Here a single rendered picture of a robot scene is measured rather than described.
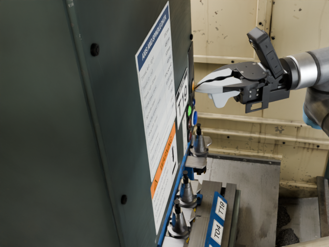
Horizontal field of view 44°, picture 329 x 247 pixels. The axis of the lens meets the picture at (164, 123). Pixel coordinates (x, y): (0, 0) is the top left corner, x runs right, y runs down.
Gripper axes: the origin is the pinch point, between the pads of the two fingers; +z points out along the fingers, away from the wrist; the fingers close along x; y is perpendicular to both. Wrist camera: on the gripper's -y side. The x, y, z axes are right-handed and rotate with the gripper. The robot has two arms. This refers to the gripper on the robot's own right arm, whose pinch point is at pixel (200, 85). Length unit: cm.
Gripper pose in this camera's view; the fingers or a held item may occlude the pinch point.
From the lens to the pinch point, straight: 82.6
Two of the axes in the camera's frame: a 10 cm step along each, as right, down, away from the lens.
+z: -9.6, 2.3, -1.8
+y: 0.7, 7.9, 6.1
